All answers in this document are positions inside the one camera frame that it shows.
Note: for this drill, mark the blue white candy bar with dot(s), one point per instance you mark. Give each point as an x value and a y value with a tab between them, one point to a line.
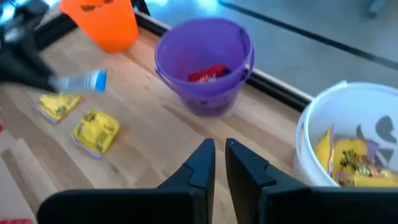
84	81

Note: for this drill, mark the red candy pack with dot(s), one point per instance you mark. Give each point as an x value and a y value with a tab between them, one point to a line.
15	221
208	74

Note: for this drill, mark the white plastic bucket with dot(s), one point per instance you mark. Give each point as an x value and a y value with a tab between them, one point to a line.
342	99

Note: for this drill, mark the purple plastic bucket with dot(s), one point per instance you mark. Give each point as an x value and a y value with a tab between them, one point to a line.
202	102

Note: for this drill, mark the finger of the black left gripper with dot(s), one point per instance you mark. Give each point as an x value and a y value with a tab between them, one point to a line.
25	77
25	62

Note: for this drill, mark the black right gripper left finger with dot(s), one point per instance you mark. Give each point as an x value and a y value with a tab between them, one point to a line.
155	205

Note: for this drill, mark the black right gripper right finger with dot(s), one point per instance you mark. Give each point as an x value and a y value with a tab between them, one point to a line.
295	205

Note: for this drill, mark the yellow candy pack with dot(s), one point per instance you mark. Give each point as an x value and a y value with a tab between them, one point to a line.
323	149
57	105
351	155
96	130
376	180

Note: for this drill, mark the orange plastic bucket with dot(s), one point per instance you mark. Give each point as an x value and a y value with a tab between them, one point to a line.
105	28

